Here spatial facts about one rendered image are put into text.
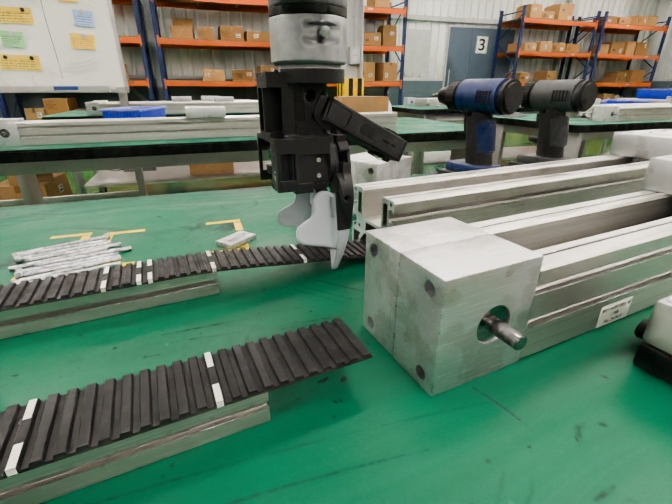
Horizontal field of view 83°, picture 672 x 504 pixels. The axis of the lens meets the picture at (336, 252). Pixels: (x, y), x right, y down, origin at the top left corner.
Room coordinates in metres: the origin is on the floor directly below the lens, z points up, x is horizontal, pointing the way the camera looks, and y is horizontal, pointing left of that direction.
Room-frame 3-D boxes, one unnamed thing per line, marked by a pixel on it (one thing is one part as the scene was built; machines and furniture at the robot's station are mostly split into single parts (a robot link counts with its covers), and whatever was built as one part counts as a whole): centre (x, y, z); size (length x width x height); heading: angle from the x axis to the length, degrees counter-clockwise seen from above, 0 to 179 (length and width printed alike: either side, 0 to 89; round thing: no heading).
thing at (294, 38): (0.42, 0.03, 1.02); 0.08 x 0.08 x 0.05
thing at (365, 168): (0.65, -0.07, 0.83); 0.11 x 0.10 x 0.10; 48
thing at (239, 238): (0.51, 0.14, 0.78); 0.05 x 0.03 x 0.01; 149
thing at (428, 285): (0.26, -0.09, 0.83); 0.12 x 0.09 x 0.10; 26
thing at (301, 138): (0.42, 0.03, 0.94); 0.09 x 0.08 x 0.12; 115
